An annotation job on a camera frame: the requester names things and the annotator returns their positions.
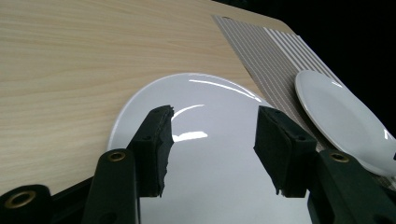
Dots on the white round plate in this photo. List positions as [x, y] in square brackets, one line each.
[336, 118]
[218, 124]

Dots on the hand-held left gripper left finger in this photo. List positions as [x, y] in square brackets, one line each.
[154, 155]

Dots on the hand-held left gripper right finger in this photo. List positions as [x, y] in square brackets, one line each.
[286, 152]

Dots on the brown striped woven placemat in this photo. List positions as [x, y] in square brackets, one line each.
[267, 56]

